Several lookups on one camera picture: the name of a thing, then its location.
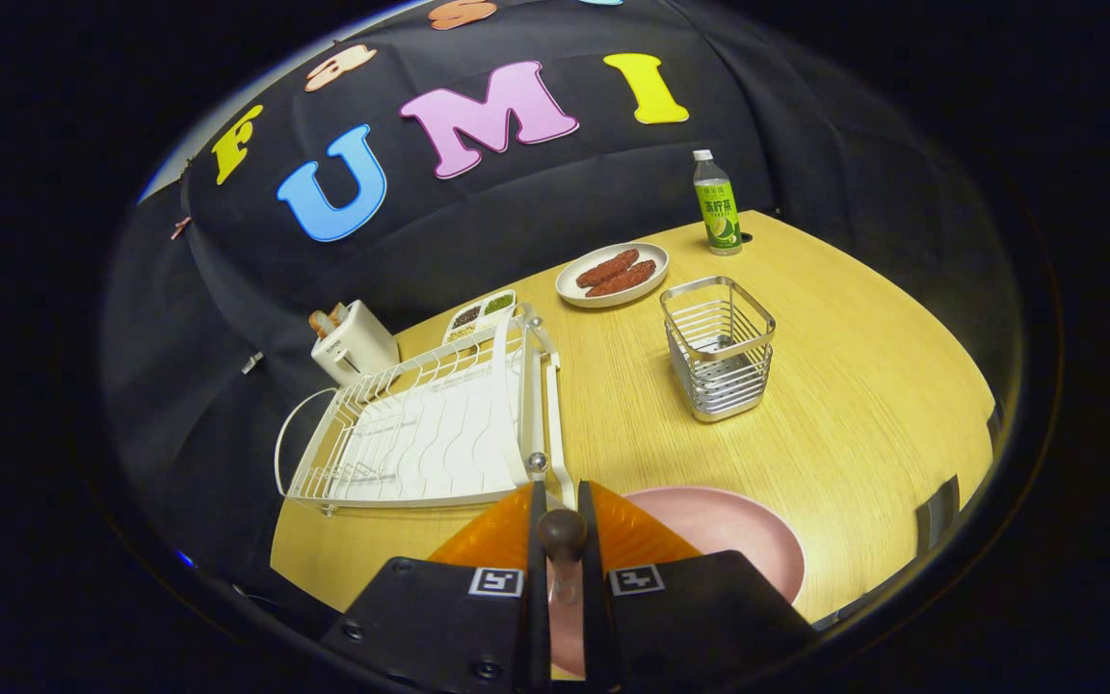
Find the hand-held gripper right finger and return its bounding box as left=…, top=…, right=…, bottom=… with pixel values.
left=577, top=480, right=818, bottom=690

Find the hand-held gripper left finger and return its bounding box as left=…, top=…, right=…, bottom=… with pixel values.
left=319, top=480, right=551, bottom=693

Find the wooden handled metal spoon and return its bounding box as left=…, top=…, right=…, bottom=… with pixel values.
left=538, top=509, right=589, bottom=618

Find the pink plate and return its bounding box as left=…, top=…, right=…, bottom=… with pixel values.
left=547, top=486, right=806, bottom=679

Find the white wire dish rack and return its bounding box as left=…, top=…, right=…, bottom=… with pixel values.
left=274, top=304, right=577, bottom=512

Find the metal wire basket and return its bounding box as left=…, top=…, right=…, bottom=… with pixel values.
left=660, top=277, right=777, bottom=423

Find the white oval plate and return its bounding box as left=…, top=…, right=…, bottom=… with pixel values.
left=555, top=242, right=670, bottom=309

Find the white divided seasoning tray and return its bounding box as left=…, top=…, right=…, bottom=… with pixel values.
left=442, top=289, right=518, bottom=344

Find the white toaster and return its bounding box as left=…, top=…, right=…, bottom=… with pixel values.
left=310, top=300, right=400, bottom=387

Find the brown sausage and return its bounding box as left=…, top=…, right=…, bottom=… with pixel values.
left=585, top=259, right=657, bottom=298
left=575, top=249, right=641, bottom=289

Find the green drink bottle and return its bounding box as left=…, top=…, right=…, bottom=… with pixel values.
left=693, top=149, right=744, bottom=256

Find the black backdrop cloth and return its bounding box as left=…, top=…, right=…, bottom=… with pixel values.
left=102, top=0, right=1028, bottom=618

